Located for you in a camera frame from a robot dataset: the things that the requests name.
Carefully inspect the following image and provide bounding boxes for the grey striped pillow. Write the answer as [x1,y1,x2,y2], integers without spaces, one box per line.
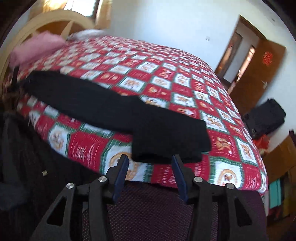
[67,29,107,41]

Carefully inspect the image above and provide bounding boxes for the pink pillow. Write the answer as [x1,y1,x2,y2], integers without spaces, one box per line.
[9,31,66,68]

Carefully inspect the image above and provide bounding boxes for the red christmas patchwork bedspread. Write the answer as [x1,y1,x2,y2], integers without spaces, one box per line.
[16,36,268,194]

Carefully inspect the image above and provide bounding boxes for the yellow curtain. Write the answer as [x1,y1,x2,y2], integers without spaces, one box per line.
[95,0,113,30]

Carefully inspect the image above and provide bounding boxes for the black bag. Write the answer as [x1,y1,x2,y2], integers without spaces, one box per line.
[242,98,286,140]

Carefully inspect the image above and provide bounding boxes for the dark mesh chair back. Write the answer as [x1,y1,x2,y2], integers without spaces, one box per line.
[81,182,266,241]

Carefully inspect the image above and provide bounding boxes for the black pants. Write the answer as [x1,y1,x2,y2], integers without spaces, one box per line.
[19,71,212,164]

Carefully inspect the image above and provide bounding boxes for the cream wooden headboard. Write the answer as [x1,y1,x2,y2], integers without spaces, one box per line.
[1,9,95,82]

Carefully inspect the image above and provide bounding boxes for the red door decoration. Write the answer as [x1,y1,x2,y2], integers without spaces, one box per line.
[262,51,273,66]

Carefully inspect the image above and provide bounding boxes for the window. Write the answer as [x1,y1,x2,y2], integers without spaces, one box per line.
[64,0,98,16]

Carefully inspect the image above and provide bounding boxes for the brown wooden door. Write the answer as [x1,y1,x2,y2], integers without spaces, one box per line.
[230,40,286,116]

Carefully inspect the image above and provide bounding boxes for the wooden cabinet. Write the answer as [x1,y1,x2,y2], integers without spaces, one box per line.
[263,136,295,183]

